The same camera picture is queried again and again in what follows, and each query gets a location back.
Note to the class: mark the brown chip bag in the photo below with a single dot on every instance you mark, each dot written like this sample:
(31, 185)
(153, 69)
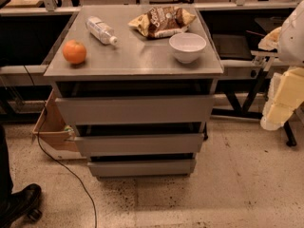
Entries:
(162, 22)

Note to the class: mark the grey top drawer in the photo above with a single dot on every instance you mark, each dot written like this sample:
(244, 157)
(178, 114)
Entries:
(136, 110)

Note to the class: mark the grey middle drawer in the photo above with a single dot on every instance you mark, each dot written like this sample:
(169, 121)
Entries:
(139, 144)

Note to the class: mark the white ceramic bowl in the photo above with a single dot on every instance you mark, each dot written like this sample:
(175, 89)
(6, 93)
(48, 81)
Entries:
(187, 47)

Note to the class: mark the black shoe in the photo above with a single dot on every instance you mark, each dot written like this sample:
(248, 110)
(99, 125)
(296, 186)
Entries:
(25, 202)

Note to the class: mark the grey bottom drawer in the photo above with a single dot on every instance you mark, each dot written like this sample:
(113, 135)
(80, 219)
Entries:
(141, 168)

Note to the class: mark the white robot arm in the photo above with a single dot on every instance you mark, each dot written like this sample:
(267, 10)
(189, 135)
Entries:
(288, 39)

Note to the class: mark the clear plastic water bottle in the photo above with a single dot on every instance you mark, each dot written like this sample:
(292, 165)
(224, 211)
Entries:
(101, 30)

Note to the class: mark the cardboard box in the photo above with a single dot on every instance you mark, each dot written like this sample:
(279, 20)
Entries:
(57, 138)

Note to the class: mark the grey drawer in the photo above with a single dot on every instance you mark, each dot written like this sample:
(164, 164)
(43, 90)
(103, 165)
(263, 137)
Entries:
(136, 110)
(139, 144)
(141, 168)

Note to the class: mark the long grey workbench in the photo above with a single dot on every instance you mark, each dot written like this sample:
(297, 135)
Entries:
(29, 29)

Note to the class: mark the orange fruit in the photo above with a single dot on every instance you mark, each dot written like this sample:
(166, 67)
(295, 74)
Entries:
(74, 52)

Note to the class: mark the grey drawer cabinet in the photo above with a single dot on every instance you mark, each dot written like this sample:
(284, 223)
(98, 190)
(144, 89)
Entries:
(134, 67)

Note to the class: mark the dark trouser leg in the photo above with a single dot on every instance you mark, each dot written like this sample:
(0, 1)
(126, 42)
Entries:
(6, 183)

